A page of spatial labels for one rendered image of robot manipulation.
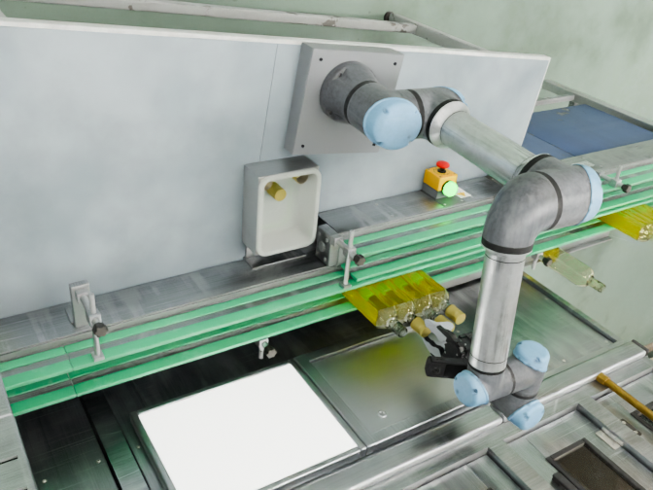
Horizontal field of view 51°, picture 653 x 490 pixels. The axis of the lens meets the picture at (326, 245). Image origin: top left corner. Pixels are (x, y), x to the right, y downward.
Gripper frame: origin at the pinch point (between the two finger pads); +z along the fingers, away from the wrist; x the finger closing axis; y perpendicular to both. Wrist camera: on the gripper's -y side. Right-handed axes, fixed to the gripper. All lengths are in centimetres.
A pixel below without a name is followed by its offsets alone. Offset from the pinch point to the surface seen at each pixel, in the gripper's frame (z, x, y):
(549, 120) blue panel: 73, 18, 122
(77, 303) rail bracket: 29, 10, -77
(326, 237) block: 29.3, 13.7, -13.1
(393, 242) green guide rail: 20.5, 13.9, 2.5
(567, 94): 92, 20, 155
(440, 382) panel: -7.3, -12.4, 2.5
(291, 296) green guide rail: 22.4, 3.0, -26.5
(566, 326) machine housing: -3, -14, 57
